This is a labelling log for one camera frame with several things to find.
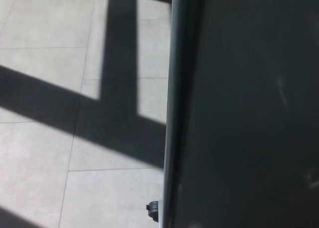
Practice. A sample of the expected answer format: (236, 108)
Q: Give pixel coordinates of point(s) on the dark grey door panel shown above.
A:
(249, 100)

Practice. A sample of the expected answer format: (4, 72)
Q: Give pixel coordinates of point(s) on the black whiteboard caster wheel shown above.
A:
(153, 210)

